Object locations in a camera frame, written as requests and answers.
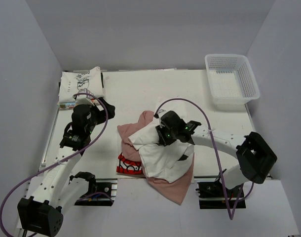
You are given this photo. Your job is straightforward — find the plain white t-shirt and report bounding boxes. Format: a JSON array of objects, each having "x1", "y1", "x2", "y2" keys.
[{"x1": 129, "y1": 118, "x2": 194, "y2": 183}]

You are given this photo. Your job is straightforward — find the white red print t-shirt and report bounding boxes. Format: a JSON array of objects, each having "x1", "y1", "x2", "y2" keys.
[{"x1": 116, "y1": 153, "x2": 143, "y2": 175}]

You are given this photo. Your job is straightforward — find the pink t-shirt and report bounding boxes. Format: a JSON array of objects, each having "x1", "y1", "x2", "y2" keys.
[{"x1": 117, "y1": 111, "x2": 194, "y2": 205}]

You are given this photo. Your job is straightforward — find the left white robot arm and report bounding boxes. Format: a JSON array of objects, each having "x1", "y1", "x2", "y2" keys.
[{"x1": 17, "y1": 97, "x2": 115, "y2": 237}]

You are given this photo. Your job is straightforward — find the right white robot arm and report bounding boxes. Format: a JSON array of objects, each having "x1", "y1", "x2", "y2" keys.
[{"x1": 156, "y1": 111, "x2": 277, "y2": 197}]

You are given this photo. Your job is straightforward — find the folded colourful cartoon t-shirt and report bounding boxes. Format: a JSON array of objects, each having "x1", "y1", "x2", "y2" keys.
[{"x1": 57, "y1": 102, "x2": 76, "y2": 110}]

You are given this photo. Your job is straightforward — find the folded white cartoon t-shirt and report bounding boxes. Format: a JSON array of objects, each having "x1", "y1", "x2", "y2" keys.
[{"x1": 59, "y1": 66, "x2": 105, "y2": 104}]

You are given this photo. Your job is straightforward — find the white plastic basket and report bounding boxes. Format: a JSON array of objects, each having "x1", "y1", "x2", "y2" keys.
[{"x1": 205, "y1": 54, "x2": 260, "y2": 105}]

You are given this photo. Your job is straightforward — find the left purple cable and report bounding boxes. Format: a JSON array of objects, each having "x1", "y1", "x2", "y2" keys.
[{"x1": 0, "y1": 92, "x2": 109, "y2": 235}]

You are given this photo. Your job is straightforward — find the purple cable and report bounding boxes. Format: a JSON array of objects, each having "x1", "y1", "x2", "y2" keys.
[
  {"x1": 0, "y1": 92, "x2": 109, "y2": 235},
  {"x1": 154, "y1": 98, "x2": 255, "y2": 220}
]

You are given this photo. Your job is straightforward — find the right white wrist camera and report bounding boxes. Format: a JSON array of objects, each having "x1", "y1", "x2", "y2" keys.
[{"x1": 154, "y1": 110, "x2": 167, "y2": 127}]

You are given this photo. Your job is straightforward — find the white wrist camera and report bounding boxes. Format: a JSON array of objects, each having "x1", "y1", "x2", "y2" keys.
[
  {"x1": 154, "y1": 110, "x2": 167, "y2": 127},
  {"x1": 75, "y1": 95, "x2": 95, "y2": 106}
]

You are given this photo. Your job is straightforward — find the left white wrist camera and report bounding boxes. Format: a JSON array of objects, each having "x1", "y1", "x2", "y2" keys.
[{"x1": 75, "y1": 95, "x2": 95, "y2": 106}]

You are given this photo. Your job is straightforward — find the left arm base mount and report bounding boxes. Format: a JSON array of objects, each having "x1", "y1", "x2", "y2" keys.
[{"x1": 75, "y1": 179, "x2": 117, "y2": 207}]

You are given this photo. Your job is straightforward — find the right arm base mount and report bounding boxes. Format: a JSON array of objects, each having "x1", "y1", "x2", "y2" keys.
[{"x1": 195, "y1": 178, "x2": 246, "y2": 210}]

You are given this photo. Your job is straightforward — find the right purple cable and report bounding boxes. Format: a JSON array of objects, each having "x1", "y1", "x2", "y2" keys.
[{"x1": 154, "y1": 98, "x2": 255, "y2": 220}]

